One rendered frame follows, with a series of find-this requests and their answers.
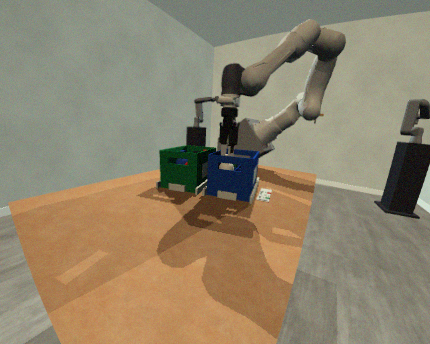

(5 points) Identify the blue bottle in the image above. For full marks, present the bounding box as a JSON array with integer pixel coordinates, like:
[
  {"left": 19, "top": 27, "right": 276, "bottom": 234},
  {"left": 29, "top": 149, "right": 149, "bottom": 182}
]
[{"left": 176, "top": 150, "right": 187, "bottom": 165}]

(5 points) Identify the green crate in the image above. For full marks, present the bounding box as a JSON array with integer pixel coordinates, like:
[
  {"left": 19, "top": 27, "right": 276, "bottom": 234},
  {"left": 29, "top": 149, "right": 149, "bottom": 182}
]
[{"left": 159, "top": 145, "right": 216, "bottom": 193}]

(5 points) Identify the beige paper pick list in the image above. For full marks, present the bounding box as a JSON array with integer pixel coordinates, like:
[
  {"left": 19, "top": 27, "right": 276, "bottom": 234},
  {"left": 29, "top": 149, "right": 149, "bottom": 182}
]
[{"left": 257, "top": 188, "right": 272, "bottom": 202}]

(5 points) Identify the blue crate with dividers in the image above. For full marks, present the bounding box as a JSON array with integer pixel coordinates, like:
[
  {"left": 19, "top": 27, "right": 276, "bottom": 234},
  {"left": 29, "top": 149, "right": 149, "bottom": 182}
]
[{"left": 207, "top": 149, "right": 259, "bottom": 202}]

